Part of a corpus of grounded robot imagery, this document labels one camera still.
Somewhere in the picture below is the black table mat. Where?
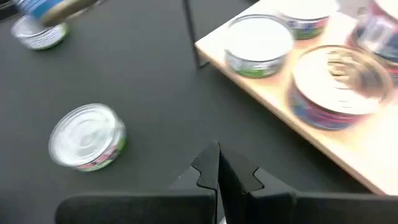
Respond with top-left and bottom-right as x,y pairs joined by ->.
0,0 -> 374,224

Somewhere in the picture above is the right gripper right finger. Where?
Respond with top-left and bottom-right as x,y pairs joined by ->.
219,141 -> 398,224

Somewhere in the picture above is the green white tuna can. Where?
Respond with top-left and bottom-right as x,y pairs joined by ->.
224,14 -> 295,79
48,103 -> 127,172
10,14 -> 70,51
275,0 -> 339,40

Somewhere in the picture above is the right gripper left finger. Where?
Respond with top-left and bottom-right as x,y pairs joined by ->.
55,141 -> 220,224

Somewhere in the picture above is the wooden shelf with black frame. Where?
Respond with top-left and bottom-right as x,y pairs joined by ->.
183,0 -> 398,197

